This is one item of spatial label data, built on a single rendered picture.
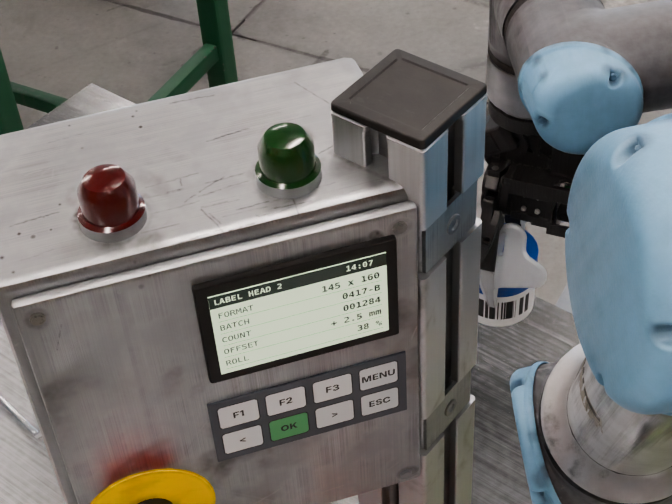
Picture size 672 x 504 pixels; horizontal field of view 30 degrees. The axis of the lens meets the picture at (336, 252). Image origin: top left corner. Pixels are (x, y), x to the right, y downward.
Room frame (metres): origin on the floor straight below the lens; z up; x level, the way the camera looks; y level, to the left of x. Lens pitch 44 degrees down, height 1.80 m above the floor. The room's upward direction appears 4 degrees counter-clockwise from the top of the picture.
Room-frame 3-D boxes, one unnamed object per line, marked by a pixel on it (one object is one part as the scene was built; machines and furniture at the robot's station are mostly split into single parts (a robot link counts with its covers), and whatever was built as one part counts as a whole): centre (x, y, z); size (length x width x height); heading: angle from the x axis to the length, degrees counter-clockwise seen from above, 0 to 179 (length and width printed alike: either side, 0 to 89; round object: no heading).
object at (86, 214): (0.36, 0.08, 1.49); 0.03 x 0.03 x 0.02
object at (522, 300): (0.81, -0.15, 0.96); 0.07 x 0.07 x 0.07
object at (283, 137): (0.38, 0.02, 1.49); 0.03 x 0.03 x 0.02
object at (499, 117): (0.80, -0.17, 1.11); 0.09 x 0.08 x 0.12; 65
